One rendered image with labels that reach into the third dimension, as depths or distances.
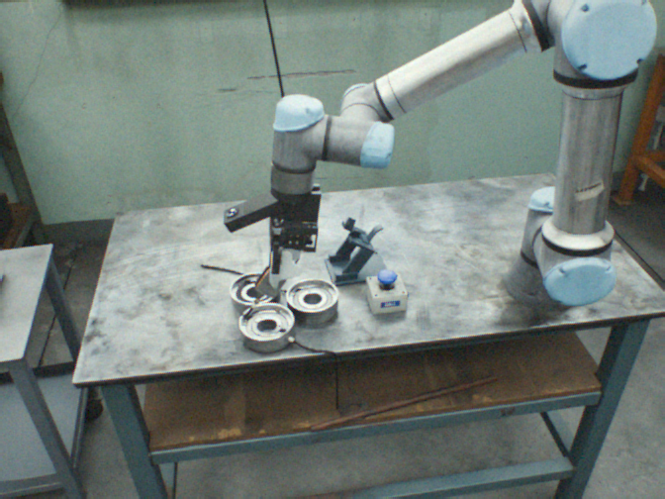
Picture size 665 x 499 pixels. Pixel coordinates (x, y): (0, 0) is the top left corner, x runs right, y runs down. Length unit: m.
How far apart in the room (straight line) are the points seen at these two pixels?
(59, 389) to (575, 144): 1.64
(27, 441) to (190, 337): 0.86
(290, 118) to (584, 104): 0.44
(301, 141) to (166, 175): 1.97
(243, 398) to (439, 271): 0.53
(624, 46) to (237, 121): 2.07
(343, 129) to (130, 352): 0.59
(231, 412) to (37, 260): 0.71
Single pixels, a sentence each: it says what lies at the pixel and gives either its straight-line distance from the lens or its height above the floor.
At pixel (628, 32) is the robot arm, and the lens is 0.93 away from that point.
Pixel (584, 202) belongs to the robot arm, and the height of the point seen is 1.12.
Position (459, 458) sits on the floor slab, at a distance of 2.02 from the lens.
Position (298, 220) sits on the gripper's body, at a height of 1.05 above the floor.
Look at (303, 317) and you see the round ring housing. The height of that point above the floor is 0.82.
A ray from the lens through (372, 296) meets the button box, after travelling 1.22.
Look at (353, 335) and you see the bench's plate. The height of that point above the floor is 0.80.
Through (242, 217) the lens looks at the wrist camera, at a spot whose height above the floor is 1.06.
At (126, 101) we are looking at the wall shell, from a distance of 2.77.
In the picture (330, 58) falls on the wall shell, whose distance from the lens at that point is 2.71.
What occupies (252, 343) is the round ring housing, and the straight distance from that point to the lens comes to 1.15.
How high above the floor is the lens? 1.62
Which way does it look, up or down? 35 degrees down
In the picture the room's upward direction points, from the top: 1 degrees counter-clockwise
